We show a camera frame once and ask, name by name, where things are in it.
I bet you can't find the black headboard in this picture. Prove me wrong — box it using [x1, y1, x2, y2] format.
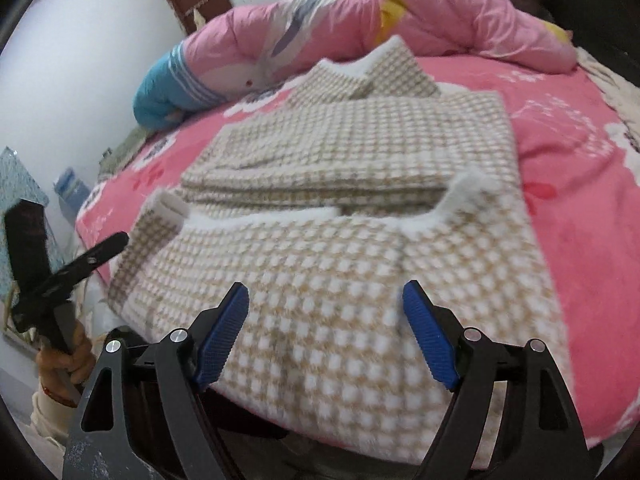
[530, 0, 640, 78]

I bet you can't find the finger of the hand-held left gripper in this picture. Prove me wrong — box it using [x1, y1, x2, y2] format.
[42, 232, 130, 297]

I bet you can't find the beige checked sweater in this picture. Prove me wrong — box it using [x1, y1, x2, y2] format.
[107, 35, 576, 466]

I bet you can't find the person's left hand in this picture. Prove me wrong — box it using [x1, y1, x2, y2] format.
[37, 320, 97, 406]

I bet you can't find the cream fuzzy blanket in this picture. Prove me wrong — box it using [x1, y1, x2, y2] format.
[575, 47, 640, 136]

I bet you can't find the teal patterned box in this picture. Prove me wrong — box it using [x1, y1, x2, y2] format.
[0, 146, 66, 306]

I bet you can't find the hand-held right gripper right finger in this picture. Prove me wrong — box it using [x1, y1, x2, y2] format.
[402, 280, 591, 480]

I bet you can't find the pink and blue quilt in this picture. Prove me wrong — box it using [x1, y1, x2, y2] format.
[132, 0, 578, 128]

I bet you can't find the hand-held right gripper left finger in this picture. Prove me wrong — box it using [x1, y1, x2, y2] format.
[62, 282, 250, 480]

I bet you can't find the pink floral blanket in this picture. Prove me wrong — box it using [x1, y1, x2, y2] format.
[75, 52, 640, 448]

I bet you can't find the green patterned pillow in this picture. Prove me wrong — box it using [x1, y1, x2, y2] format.
[97, 127, 156, 181]

